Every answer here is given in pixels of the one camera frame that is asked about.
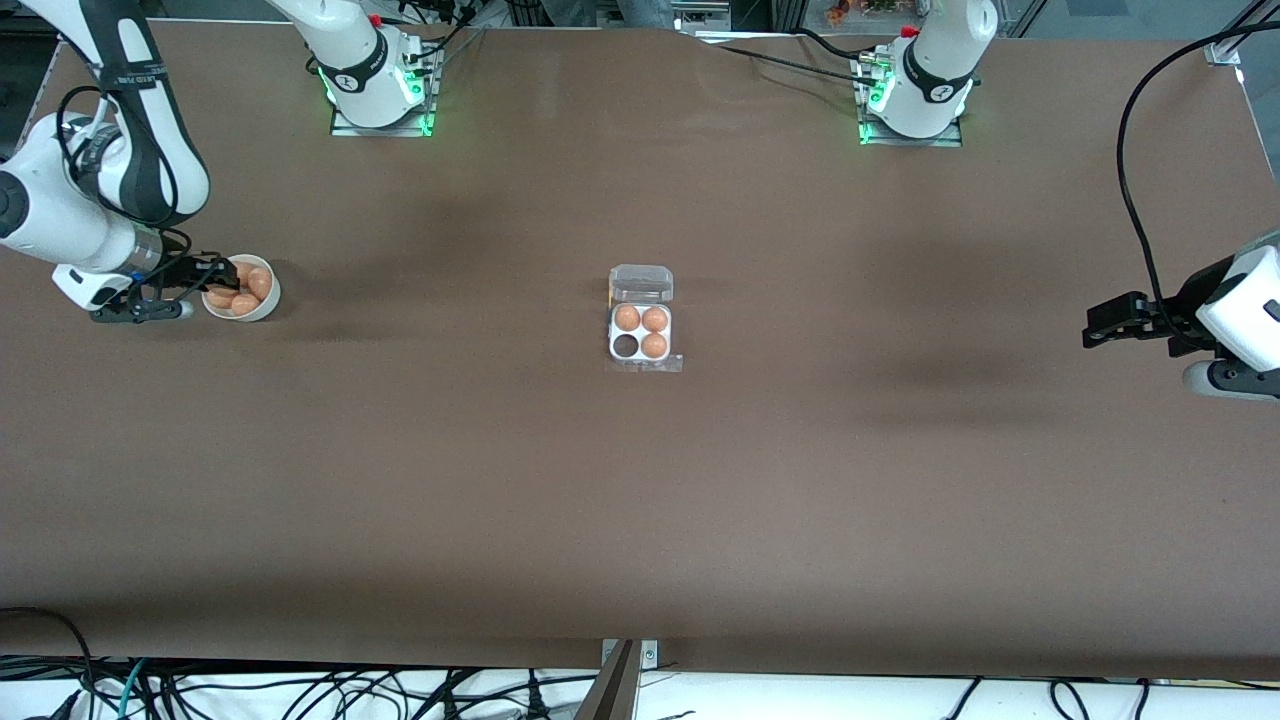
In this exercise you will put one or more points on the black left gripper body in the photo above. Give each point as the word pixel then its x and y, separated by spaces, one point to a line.
pixel 1172 312

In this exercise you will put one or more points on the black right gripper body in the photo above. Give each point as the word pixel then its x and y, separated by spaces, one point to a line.
pixel 176 275

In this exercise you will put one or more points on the clear plastic egg box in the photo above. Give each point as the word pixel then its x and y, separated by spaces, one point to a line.
pixel 641 285

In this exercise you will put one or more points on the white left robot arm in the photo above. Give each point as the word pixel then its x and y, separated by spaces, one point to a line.
pixel 935 60

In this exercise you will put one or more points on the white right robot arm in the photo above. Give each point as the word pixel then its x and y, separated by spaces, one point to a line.
pixel 60 200

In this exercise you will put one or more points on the white round bowl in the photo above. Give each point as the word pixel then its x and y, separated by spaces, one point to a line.
pixel 265 310

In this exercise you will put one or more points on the grey background equipment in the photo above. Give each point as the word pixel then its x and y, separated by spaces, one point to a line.
pixel 720 15

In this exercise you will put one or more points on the aluminium corner bracket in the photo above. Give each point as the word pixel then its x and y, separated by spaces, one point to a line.
pixel 1225 52

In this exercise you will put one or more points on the silver mounting bracket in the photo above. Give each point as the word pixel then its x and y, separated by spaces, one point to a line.
pixel 650 655

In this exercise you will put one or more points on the dark camera support bar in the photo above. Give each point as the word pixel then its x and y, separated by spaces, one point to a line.
pixel 612 690

